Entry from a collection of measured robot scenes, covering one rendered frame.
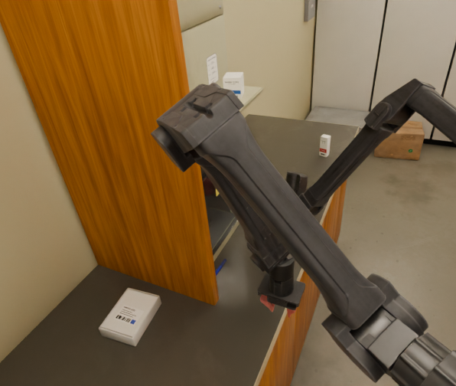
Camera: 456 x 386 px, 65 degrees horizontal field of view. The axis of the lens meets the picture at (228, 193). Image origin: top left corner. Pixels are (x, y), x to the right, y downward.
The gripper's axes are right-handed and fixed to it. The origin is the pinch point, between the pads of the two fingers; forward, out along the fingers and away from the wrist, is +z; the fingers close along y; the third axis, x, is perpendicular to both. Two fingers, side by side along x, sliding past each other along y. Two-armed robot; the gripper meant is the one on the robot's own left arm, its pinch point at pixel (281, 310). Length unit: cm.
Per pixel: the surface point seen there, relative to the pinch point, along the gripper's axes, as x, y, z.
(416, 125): -310, -36, 87
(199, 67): -29, 32, -51
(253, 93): -41, 22, -40
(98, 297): 6, 62, 16
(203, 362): 12.8, 18.2, 15.9
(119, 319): 12.3, 46.4, 12.0
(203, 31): -34, 32, -59
